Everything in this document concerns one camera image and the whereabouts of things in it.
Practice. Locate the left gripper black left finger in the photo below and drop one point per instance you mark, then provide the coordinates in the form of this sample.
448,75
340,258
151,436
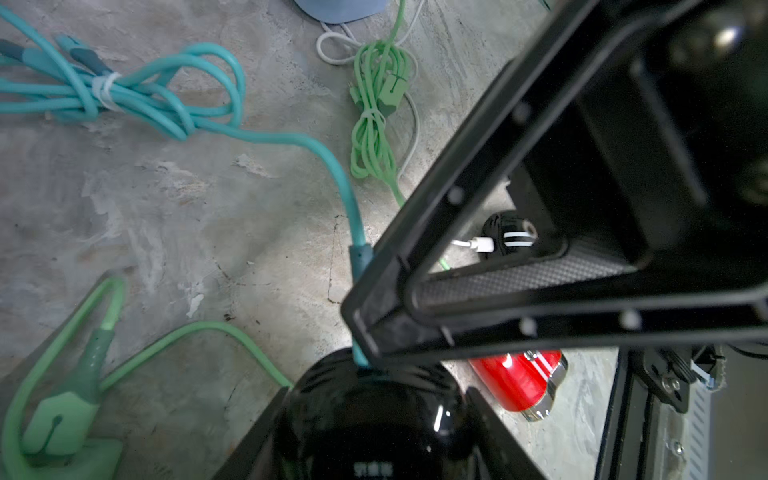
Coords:
251,456

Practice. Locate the perforated white cable duct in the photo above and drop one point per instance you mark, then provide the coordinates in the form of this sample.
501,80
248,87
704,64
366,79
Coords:
697,433

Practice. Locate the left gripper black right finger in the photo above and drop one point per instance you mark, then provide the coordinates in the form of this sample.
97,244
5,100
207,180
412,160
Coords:
498,454

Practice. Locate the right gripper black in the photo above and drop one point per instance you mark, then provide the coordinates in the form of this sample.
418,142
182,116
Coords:
633,136

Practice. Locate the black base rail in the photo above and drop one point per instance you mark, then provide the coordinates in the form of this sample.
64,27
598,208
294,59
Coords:
644,428

